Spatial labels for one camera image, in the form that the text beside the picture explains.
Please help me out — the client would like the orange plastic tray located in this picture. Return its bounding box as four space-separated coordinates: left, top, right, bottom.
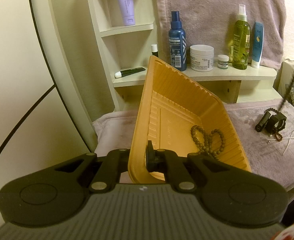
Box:
128 56 251 184

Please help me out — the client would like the brown bead necklace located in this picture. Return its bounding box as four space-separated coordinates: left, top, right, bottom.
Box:
190 125 226 160

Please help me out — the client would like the dark green lying tube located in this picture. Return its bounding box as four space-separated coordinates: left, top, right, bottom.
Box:
114 67 146 79

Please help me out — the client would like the white cream jar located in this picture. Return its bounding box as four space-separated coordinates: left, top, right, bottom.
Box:
190 44 214 72

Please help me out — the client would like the small dark roller bottle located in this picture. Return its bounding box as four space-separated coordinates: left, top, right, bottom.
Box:
151 44 158 57

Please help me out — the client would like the mauve towel on table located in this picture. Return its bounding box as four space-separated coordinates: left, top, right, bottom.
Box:
93 99 294 198

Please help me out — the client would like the small green white jar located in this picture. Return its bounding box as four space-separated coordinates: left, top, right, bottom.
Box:
218 54 229 69

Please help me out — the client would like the blue spray bottle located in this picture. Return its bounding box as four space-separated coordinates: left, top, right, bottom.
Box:
169 11 187 72

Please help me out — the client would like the green spray bottle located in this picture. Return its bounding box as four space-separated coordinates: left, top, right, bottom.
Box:
232 4 251 70

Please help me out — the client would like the cream corner shelf unit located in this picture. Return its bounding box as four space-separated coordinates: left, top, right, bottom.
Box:
88 0 281 111

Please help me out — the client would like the cream pillow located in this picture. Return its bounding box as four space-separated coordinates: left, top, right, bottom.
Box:
273 59 294 97

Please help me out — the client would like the blue white tube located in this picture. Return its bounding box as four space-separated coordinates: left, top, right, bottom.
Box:
251 21 264 69

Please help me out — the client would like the mauve hanging towel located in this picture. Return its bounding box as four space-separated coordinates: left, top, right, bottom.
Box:
156 0 286 69

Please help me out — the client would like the lavender tube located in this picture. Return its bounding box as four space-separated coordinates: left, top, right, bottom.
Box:
118 0 135 26

